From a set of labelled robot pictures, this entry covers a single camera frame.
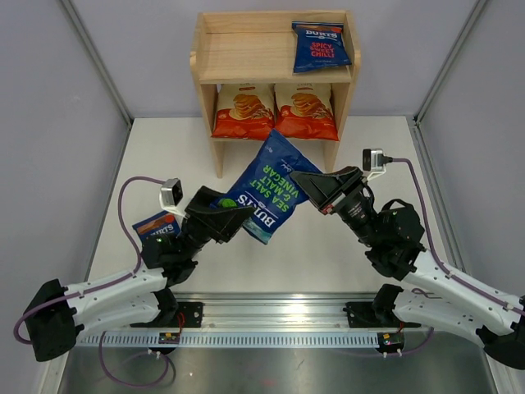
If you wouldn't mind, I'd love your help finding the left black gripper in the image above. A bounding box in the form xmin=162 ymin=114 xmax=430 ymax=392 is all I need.
xmin=178 ymin=187 xmax=258 ymax=261

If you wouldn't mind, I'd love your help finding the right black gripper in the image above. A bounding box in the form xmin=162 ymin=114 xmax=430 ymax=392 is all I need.
xmin=290 ymin=167 xmax=382 ymax=248

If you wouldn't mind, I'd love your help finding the blue sea salt vinegar bag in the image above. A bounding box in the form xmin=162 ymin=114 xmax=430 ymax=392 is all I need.
xmin=210 ymin=130 xmax=320 ymax=245

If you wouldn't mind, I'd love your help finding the cassava chips bag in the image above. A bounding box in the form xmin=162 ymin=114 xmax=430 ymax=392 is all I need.
xmin=274 ymin=83 xmax=339 ymax=141
xmin=212 ymin=83 xmax=276 ymax=140

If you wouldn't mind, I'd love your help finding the blue burts chilli bag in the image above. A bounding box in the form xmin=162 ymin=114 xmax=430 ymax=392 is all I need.
xmin=132 ymin=211 xmax=180 ymax=242
xmin=292 ymin=21 xmax=352 ymax=74

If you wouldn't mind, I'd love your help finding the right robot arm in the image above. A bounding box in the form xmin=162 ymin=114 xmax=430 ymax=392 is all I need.
xmin=291 ymin=167 xmax=524 ymax=370

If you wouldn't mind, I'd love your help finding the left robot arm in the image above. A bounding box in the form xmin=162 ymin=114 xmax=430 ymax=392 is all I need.
xmin=22 ymin=186 xmax=255 ymax=362

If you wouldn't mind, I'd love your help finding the wooden two-tier shelf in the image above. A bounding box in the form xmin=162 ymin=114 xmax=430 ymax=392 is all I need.
xmin=189 ymin=10 xmax=363 ymax=179

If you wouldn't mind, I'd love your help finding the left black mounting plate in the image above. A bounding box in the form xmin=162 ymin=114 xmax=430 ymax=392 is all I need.
xmin=174 ymin=301 xmax=204 ymax=328

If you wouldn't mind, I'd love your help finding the black mounting plate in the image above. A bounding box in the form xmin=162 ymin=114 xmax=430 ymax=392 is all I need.
xmin=174 ymin=301 xmax=204 ymax=328
xmin=343 ymin=301 xmax=401 ymax=328

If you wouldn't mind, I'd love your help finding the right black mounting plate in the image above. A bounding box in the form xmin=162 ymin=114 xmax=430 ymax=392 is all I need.
xmin=343 ymin=301 xmax=401 ymax=328

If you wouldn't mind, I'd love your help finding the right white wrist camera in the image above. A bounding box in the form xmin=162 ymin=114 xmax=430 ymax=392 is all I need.
xmin=362 ymin=149 xmax=393 ymax=181

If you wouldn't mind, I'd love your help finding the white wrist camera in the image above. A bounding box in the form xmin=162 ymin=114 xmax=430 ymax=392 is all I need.
xmin=362 ymin=149 xmax=393 ymax=181
xmin=159 ymin=178 xmax=185 ymax=218

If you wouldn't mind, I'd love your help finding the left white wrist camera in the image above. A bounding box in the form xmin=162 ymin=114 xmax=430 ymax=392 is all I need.
xmin=159 ymin=178 xmax=185 ymax=218

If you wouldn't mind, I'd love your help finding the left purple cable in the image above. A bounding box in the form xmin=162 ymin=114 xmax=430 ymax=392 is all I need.
xmin=14 ymin=176 xmax=177 ymax=389

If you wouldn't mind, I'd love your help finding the purple cable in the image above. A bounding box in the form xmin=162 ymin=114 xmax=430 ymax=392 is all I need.
xmin=14 ymin=176 xmax=177 ymax=389
xmin=385 ymin=157 xmax=525 ymax=356

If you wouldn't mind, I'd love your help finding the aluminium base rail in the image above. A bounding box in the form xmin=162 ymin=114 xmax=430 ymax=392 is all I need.
xmin=130 ymin=291 xmax=411 ymax=333

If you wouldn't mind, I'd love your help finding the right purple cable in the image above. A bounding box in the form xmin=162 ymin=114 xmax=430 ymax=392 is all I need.
xmin=385 ymin=157 xmax=525 ymax=356

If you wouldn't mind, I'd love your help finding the white slotted cable duct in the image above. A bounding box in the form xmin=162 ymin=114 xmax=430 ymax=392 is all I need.
xmin=79 ymin=331 xmax=379 ymax=349

